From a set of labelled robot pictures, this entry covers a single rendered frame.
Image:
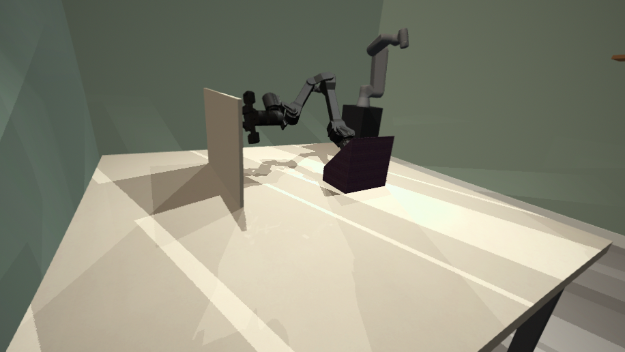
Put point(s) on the beige flat board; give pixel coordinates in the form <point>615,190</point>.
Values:
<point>224,126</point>

